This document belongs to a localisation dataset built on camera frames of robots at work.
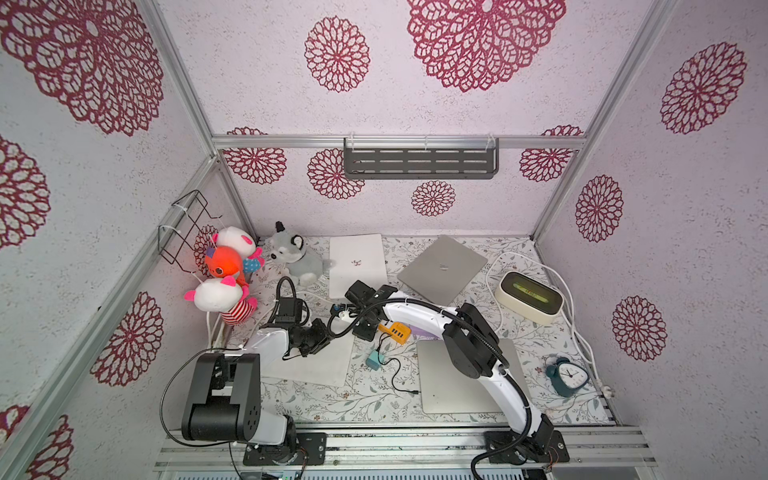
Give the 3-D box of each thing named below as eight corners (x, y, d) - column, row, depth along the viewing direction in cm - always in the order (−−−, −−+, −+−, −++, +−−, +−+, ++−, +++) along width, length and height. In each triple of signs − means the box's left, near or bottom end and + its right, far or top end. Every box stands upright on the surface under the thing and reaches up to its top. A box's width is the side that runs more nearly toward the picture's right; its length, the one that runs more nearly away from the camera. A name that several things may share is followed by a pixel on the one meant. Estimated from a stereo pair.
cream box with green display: (486, 304, 103) (492, 293, 98) (498, 279, 110) (504, 267, 105) (548, 333, 96) (558, 323, 91) (556, 304, 103) (566, 293, 98)
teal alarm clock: (562, 400, 83) (571, 395, 80) (538, 374, 88) (546, 367, 84) (583, 383, 86) (593, 377, 82) (559, 359, 91) (567, 352, 87)
